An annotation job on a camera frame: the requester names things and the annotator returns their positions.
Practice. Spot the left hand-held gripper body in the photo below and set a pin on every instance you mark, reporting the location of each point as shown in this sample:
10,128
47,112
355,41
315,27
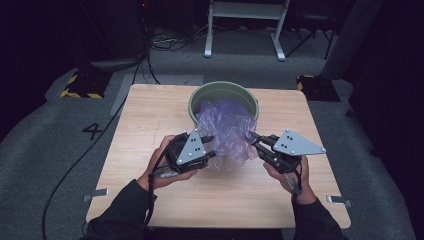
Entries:
191,150

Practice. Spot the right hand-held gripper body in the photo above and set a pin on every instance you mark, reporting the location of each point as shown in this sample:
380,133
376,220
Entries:
293,145

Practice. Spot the purple plastic bag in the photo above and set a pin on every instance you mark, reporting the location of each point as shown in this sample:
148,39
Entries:
226,130

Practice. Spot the green plastic bin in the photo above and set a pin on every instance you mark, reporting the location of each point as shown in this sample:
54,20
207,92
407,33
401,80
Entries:
216,90

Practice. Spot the person's left hand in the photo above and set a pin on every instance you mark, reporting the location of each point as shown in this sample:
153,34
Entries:
156,173

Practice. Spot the person's right hand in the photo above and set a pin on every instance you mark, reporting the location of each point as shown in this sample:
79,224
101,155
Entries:
301,190

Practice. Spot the black yellow striped floor plate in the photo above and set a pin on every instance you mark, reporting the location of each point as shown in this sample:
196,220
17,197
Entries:
318,88
86,85

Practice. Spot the black tripod stand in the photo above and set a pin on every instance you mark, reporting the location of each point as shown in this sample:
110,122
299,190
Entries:
301,42

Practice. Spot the grey stand base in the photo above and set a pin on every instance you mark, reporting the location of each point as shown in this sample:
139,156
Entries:
113,63

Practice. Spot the grey pillar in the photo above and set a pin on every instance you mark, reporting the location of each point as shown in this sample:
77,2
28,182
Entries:
350,40

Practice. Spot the white metal stand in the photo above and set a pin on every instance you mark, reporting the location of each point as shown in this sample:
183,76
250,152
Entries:
246,10

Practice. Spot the grey metal table bracket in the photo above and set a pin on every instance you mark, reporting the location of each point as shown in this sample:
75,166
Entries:
340,200
98,192

